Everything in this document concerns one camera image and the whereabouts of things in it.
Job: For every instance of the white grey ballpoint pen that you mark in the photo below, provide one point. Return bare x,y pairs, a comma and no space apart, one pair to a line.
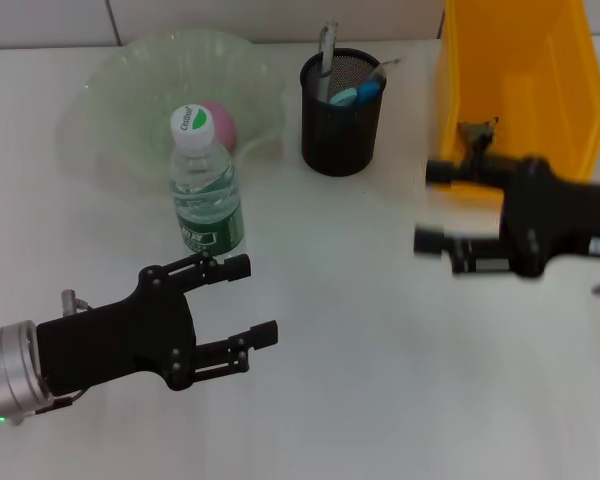
327,55

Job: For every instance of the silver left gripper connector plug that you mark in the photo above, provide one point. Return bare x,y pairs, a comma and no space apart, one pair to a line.
69,302

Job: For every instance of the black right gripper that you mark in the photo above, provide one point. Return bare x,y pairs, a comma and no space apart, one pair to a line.
555,220

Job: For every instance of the translucent green fruit plate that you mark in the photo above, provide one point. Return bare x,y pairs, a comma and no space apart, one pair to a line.
130,90

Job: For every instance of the transparent plastic ruler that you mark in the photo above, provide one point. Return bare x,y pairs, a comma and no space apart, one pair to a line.
386,67

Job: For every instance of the pink toy peach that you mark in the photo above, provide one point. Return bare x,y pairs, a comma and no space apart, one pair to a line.
222,125

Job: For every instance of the green plastic wrapper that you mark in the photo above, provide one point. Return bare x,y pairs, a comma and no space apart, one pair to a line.
472,132

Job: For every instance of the clear green-label water bottle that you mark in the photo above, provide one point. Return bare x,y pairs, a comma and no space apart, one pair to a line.
205,200

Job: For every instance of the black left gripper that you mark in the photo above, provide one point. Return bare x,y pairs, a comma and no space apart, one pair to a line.
120,340

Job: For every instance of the black mesh pen holder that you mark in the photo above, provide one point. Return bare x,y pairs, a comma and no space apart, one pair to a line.
340,145

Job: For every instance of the blue scissors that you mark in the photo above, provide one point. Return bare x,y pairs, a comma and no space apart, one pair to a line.
355,94

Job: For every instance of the yellow plastic bin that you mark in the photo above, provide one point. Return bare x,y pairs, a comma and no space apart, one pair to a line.
530,75

